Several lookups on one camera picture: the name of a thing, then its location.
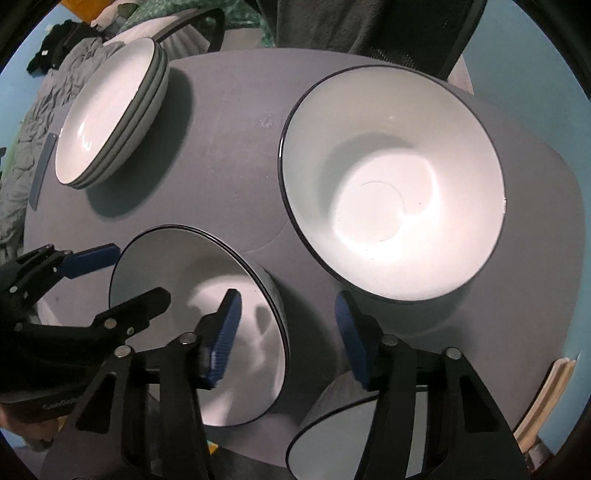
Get wooden board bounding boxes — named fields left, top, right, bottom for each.
left=512, top=355, right=580, bottom=444

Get dark smartphone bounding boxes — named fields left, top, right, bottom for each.
left=28, top=133, right=60, bottom=210

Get green checked cloth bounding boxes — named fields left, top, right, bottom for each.
left=122, top=0, right=241, bottom=28

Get light grey bed sheet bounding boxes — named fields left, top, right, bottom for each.
left=104, top=16, right=213, bottom=58

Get person's left hand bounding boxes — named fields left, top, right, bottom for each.
left=0, top=401, right=61, bottom=450

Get grey duvet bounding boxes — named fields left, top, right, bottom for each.
left=0, top=37, right=116, bottom=243

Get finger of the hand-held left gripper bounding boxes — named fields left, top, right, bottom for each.
left=90, top=286, right=172, bottom=347
left=0, top=244, right=122, bottom=305

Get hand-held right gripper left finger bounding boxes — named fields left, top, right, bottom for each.
left=44, top=288, right=243, bottom=480

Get black mesh office chair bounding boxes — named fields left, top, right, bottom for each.
left=152, top=0, right=488, bottom=81

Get white bowl dark rim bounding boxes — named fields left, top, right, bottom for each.
left=278, top=66, right=508, bottom=303
left=285, top=369, right=444, bottom=480
left=108, top=224, right=291, bottom=428

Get black clothes pile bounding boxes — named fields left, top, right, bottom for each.
left=25, top=21, right=88, bottom=75

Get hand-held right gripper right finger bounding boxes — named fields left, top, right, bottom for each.
left=335, top=291, right=529, bottom=480

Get dark grey fleece robe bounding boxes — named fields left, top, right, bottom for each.
left=254, top=0, right=472, bottom=58

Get beige pillow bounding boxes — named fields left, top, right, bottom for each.
left=90, top=2, right=134, bottom=28

